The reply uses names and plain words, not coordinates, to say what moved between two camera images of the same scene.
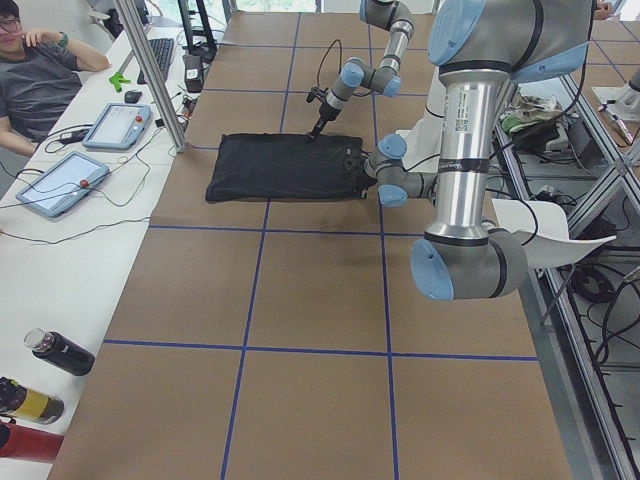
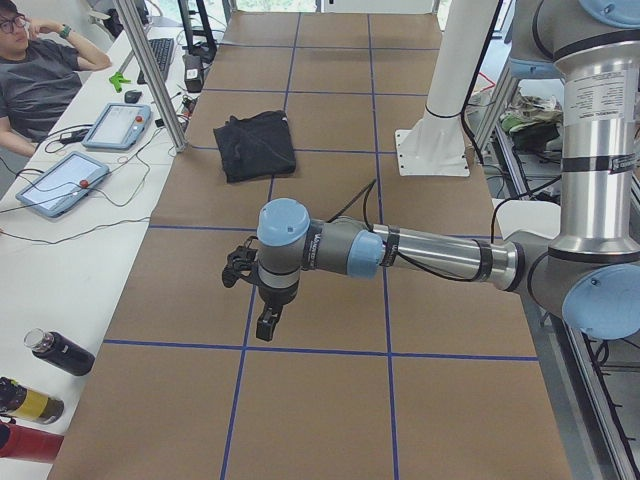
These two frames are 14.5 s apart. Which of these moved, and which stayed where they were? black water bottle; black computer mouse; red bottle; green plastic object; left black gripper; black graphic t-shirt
Moved: left black gripper; black graphic t-shirt
Stayed: black water bottle; green plastic object; red bottle; black computer mouse
